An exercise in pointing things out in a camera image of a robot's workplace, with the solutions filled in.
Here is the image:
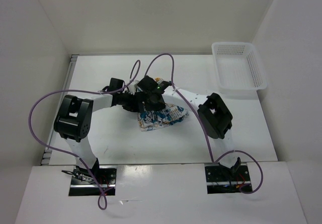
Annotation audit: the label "white teal yellow patterned shorts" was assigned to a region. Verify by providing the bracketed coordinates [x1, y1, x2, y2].
[135, 78, 189, 131]

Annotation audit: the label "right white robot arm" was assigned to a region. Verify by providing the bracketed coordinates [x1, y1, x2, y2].
[139, 86, 240, 180]

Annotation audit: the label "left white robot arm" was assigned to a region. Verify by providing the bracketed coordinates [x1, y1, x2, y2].
[54, 92, 139, 184]

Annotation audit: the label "white perforated plastic basket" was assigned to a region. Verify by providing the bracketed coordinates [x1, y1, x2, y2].
[211, 42, 268, 92]

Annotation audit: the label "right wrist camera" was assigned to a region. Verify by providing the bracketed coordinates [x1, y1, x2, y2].
[137, 76, 171, 95]

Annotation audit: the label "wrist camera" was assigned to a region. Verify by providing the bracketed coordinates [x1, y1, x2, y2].
[99, 78, 139, 94]
[137, 76, 171, 95]

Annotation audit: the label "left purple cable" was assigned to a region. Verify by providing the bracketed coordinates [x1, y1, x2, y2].
[28, 59, 141, 210]

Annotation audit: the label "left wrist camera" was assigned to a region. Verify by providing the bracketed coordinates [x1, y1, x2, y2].
[99, 78, 139, 94]

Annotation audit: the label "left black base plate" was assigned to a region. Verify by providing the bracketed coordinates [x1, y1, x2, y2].
[62, 166, 117, 196]

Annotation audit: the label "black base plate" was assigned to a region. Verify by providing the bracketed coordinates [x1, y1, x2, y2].
[204, 165, 253, 194]
[62, 166, 117, 196]

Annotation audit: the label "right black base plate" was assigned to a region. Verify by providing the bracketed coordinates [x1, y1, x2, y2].
[204, 165, 253, 194]

